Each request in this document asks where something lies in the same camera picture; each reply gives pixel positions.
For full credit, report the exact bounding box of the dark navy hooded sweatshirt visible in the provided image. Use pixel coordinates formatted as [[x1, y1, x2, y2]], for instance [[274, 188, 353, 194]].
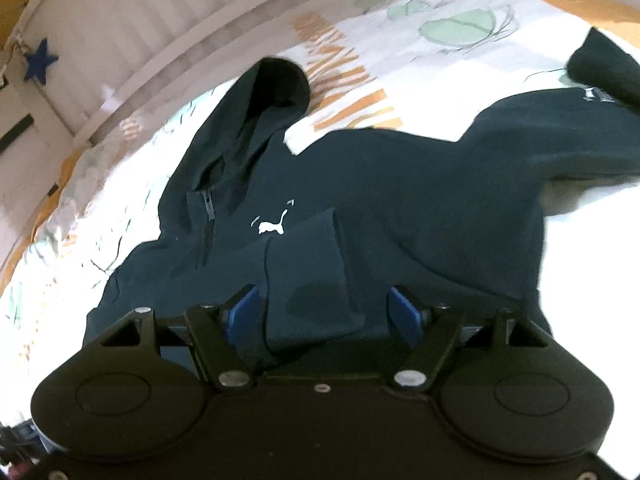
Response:
[[86, 30, 639, 354]]

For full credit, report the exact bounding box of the blue star decoration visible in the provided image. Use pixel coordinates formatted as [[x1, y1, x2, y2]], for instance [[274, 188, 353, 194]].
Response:
[[24, 38, 58, 86]]

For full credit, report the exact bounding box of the white slatted headboard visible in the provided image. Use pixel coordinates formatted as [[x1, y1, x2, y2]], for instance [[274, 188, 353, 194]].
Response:
[[1, 0, 347, 256]]

